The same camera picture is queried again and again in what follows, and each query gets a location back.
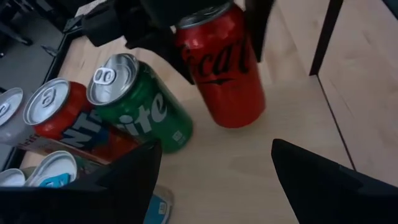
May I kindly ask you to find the white and pink can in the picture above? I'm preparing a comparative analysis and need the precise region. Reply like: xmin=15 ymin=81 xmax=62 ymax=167
xmin=0 ymin=86 xmax=109 ymax=166

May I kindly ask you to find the red Coca-Cola can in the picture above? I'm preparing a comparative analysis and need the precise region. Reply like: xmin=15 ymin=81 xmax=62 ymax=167
xmin=174 ymin=1 xmax=267 ymax=129

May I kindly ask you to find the black table rail frame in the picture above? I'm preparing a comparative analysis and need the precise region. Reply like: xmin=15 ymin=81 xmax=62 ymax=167
xmin=43 ymin=14 xmax=86 ymax=85

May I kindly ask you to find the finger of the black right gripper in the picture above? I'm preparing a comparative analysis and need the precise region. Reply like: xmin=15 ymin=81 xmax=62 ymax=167
xmin=244 ymin=0 xmax=277 ymax=63
xmin=126 ymin=27 xmax=196 ymax=85

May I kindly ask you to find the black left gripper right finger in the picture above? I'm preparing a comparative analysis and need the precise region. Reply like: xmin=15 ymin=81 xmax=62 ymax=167
xmin=271 ymin=138 xmax=398 ymax=224

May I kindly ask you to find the dark can with blue tab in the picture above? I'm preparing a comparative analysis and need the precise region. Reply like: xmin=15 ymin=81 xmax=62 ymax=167
xmin=24 ymin=150 xmax=175 ymax=224

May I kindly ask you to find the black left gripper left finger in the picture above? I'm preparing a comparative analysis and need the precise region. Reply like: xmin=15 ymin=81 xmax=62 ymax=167
xmin=0 ymin=139 xmax=163 ymax=224

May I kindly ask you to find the red Fanta can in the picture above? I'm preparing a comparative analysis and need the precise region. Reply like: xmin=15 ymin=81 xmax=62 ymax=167
xmin=23 ymin=77 xmax=142 ymax=156

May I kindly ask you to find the wooden shelf with black frame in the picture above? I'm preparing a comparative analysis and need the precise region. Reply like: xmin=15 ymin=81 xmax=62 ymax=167
xmin=0 ymin=0 xmax=357 ymax=224

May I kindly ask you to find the green Sprite can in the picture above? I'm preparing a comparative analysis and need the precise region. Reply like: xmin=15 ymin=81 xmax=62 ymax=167
xmin=86 ymin=52 xmax=194 ymax=154

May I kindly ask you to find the lime green can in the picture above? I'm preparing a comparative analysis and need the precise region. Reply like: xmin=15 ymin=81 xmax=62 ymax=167
xmin=0 ymin=167 xmax=26 ymax=187

